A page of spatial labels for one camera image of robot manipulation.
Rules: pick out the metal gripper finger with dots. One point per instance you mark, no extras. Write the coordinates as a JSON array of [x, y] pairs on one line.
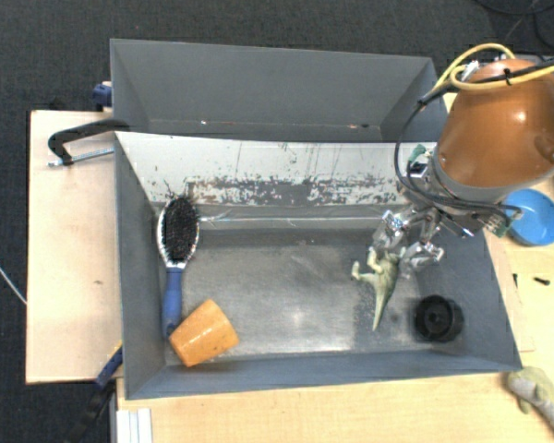
[[388, 231], [425, 252]]

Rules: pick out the green toy dinosaur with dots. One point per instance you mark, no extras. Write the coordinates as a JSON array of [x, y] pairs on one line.
[[384, 279]]

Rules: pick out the black round cap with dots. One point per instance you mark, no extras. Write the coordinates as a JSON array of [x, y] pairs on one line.
[[438, 319]]

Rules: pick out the blue bowl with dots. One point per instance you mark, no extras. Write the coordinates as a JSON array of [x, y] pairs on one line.
[[538, 219]]

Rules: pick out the small black screw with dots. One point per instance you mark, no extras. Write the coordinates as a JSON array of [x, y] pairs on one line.
[[543, 281]]

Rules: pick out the grey metal bin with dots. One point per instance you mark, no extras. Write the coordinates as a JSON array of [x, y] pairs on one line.
[[277, 289]]

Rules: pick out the pale green glove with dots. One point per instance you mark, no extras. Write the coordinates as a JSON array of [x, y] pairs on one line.
[[535, 390]]

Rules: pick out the blue and white hairbrush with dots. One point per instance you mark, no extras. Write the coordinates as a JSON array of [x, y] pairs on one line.
[[180, 233]]

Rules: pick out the orange cup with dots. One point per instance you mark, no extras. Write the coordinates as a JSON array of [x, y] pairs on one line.
[[204, 333]]

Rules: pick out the pale wood board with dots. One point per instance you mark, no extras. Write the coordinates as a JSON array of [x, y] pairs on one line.
[[71, 256]]

